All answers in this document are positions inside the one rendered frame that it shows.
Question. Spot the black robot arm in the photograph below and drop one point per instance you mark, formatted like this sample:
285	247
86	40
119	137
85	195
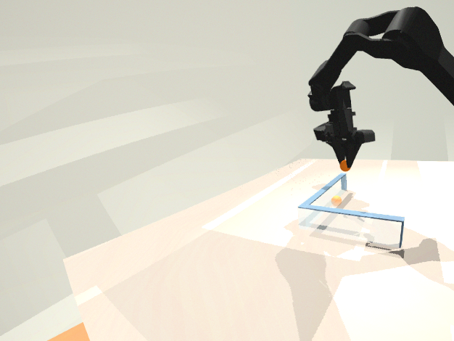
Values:
411	39

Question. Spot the clear l-shaped low wall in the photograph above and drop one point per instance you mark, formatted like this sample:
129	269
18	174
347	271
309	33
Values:
364	229

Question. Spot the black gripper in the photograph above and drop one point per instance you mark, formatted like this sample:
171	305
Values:
347	146

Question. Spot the light blue wall top edge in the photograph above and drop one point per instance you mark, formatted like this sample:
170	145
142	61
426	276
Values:
307	205

